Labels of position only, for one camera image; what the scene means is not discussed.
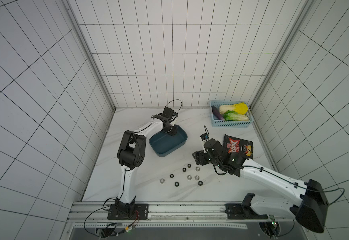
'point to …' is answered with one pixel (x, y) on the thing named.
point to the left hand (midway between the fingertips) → (171, 132)
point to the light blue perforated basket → (216, 122)
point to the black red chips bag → (232, 144)
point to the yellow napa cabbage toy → (241, 108)
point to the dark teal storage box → (163, 143)
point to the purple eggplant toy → (217, 113)
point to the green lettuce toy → (232, 115)
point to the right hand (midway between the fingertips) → (194, 154)
